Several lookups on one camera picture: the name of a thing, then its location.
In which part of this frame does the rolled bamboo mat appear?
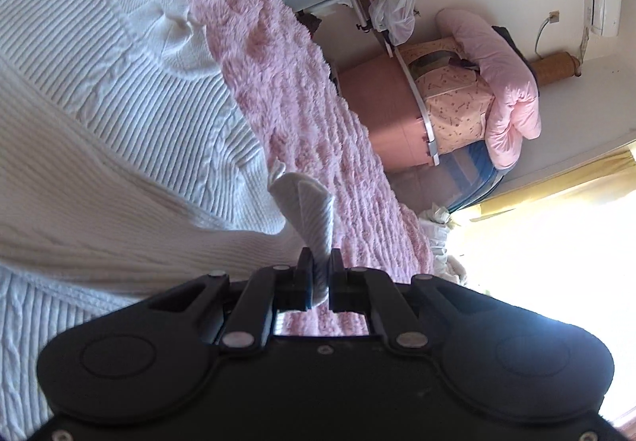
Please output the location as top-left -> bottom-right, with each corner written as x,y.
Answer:
534,51 -> 583,87

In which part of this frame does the black cloth item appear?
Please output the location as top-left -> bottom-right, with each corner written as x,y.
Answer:
491,25 -> 541,85

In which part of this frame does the pink fluffy blanket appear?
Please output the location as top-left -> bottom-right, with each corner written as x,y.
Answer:
82,0 -> 439,338

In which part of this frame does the white crumpled cloth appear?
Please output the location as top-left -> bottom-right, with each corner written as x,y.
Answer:
416,204 -> 469,284

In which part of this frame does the floral patterned storage bag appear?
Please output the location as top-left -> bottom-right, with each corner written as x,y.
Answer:
397,36 -> 498,157

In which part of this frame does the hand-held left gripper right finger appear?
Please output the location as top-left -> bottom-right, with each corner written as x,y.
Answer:
329,248 -> 479,350

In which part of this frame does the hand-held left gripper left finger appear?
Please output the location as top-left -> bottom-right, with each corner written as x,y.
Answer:
146,247 -> 315,353

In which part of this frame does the brown plastic storage box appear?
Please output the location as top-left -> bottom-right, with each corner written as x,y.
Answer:
337,46 -> 441,174

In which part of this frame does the pink padded duvet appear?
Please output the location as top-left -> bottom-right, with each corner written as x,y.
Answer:
436,8 -> 543,171

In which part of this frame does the white ribbed knit sweater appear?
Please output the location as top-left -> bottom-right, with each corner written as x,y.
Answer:
0,0 -> 335,428

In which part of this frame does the grey power cable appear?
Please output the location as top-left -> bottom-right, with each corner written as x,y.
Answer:
533,16 -> 552,60

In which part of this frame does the yellow curtain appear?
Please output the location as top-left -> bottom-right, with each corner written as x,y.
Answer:
451,143 -> 636,224

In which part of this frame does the blue striped storage bag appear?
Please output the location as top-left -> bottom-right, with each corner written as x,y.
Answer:
437,140 -> 508,214

